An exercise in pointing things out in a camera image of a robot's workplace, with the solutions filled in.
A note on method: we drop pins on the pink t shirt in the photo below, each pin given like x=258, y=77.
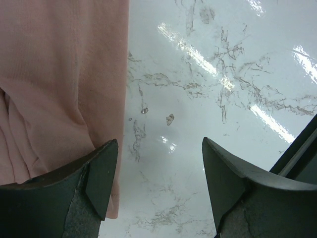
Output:
x=63, y=71

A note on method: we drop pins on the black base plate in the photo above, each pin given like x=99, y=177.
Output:
x=299, y=161

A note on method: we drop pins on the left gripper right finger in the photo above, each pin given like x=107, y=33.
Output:
x=249, y=202

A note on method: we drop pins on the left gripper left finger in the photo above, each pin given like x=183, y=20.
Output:
x=69, y=202

